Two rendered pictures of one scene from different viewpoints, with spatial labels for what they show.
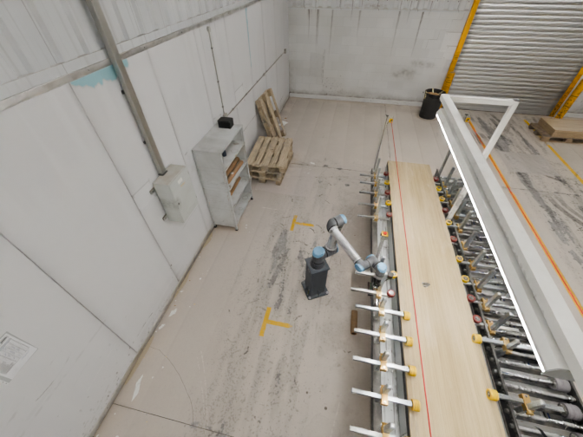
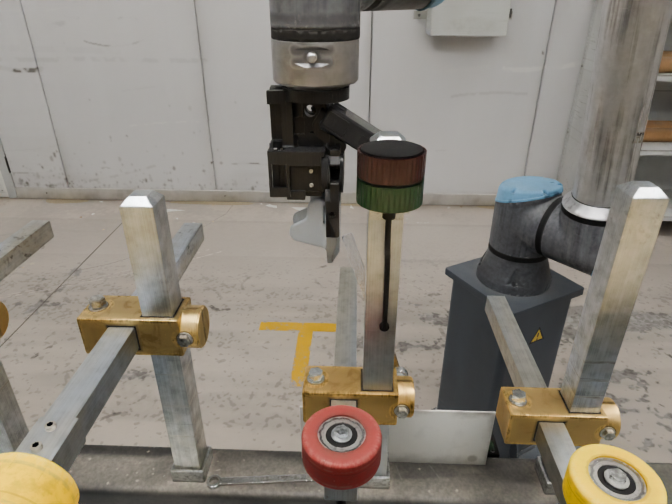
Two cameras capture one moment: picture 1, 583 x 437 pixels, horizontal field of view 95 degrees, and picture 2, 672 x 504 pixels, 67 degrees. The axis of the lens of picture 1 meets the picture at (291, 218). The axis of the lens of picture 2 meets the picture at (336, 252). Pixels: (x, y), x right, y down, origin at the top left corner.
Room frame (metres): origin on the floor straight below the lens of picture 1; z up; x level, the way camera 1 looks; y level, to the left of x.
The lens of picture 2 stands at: (1.40, -1.41, 1.30)
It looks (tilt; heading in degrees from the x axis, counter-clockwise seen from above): 28 degrees down; 80
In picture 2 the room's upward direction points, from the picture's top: straight up
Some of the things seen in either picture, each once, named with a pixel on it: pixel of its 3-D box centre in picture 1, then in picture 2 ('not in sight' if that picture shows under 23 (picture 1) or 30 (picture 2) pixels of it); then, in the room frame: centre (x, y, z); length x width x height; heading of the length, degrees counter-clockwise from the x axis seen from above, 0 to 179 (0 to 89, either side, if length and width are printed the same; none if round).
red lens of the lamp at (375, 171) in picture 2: not in sight; (391, 161); (1.52, -0.99, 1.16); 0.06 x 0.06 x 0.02
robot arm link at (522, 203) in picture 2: (318, 254); (527, 214); (2.07, -0.34, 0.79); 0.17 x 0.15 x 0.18; 119
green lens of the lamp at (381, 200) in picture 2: not in sight; (389, 188); (1.52, -0.99, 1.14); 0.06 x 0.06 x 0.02
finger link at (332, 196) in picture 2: not in sight; (331, 199); (1.48, -0.88, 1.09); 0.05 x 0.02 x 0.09; 78
